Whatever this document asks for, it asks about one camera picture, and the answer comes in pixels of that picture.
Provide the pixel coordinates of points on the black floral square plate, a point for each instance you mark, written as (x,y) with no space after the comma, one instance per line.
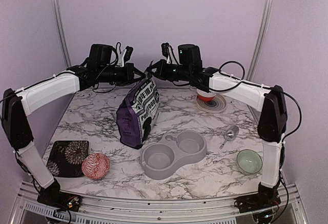
(66,158)

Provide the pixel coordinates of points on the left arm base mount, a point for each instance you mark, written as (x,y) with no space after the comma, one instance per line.
(53,196)

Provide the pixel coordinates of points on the aluminium corner post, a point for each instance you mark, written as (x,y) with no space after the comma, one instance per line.
(264,24)
(61,32)

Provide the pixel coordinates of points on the aluminium right corner post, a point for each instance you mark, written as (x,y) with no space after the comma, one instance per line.
(264,24)

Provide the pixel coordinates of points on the aluminium left corner post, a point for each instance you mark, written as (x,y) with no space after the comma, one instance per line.
(61,32)

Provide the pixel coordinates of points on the red patterned ceramic bowl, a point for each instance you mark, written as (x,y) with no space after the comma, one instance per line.
(96,166)

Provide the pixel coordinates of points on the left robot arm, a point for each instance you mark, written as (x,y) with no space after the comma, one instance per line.
(103,65)

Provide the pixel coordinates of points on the spiral pattern ceramic plate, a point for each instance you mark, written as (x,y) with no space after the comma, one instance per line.
(217,105)

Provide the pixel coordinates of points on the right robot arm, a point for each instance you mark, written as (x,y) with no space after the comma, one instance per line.
(269,101)

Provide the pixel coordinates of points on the silver metal scoop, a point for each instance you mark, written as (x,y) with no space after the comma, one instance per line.
(230,134)

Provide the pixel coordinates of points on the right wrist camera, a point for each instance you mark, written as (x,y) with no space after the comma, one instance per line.
(167,52)

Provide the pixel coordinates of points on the pale green glass bowl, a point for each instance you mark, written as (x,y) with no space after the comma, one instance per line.
(249,162)

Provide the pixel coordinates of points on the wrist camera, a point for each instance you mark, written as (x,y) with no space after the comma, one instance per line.
(167,52)
(124,56)

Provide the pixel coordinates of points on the aluminium front frame rail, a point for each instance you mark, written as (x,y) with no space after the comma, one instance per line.
(97,209)

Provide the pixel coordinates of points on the orange white ceramic bowl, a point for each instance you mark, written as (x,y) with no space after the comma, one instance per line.
(205,96)

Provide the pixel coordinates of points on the grey double pet bowl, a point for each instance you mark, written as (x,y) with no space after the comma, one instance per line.
(162,159)

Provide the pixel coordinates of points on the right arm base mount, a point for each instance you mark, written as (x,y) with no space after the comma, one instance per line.
(265,197)

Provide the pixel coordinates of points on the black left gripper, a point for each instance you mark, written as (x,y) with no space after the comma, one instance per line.
(129,76)

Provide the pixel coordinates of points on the purple puppy food bag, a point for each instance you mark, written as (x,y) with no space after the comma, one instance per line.
(138,113)

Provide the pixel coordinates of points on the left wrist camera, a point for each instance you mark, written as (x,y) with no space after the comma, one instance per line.
(124,56)

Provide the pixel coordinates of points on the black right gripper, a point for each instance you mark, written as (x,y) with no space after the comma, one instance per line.
(161,72)

